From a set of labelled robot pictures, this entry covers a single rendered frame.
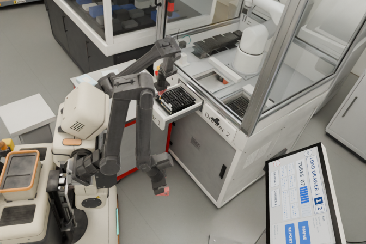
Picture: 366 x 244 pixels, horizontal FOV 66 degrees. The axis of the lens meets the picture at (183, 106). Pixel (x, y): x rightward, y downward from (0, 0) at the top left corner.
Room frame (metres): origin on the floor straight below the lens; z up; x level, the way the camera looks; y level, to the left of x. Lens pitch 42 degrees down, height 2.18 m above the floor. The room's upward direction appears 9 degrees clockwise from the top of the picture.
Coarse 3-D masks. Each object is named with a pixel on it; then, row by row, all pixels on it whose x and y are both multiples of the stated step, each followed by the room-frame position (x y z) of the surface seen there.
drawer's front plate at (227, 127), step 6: (204, 108) 1.44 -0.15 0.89; (210, 108) 1.41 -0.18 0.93; (204, 114) 1.43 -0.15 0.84; (210, 114) 1.40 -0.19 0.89; (216, 114) 1.36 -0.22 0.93; (210, 120) 1.39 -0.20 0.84; (222, 120) 1.32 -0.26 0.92; (216, 126) 1.34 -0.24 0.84; (222, 126) 1.31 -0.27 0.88; (228, 126) 1.28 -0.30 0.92; (222, 132) 1.30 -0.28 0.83; (234, 132) 1.24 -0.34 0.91; (228, 138) 1.26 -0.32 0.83
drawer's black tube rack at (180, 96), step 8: (176, 88) 1.60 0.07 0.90; (168, 96) 1.49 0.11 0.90; (176, 96) 1.51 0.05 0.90; (184, 96) 1.52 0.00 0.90; (192, 96) 1.53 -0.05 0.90; (160, 104) 1.43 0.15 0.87; (168, 104) 1.45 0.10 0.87; (176, 104) 1.46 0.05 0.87; (184, 104) 1.47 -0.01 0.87; (192, 104) 1.49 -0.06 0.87; (168, 112) 1.37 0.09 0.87
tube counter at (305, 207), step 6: (300, 180) 0.81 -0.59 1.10; (306, 180) 0.80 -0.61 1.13; (300, 186) 0.78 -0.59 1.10; (306, 186) 0.77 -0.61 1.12; (300, 192) 0.75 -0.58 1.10; (306, 192) 0.74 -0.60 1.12; (300, 198) 0.72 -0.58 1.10; (306, 198) 0.71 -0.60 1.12; (306, 204) 0.69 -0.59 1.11; (306, 210) 0.66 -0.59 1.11
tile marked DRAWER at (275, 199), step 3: (276, 189) 0.81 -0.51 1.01; (279, 189) 0.80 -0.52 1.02; (273, 192) 0.80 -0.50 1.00; (276, 192) 0.79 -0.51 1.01; (279, 192) 0.79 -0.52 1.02; (273, 195) 0.78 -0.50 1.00; (276, 195) 0.78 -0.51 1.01; (279, 195) 0.77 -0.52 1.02; (273, 198) 0.76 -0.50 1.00; (276, 198) 0.76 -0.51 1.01; (279, 198) 0.75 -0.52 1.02; (273, 201) 0.75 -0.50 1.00; (276, 201) 0.75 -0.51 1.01; (279, 201) 0.74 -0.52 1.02; (273, 204) 0.73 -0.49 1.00; (276, 204) 0.73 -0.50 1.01; (279, 204) 0.72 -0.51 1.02; (273, 207) 0.72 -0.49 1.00
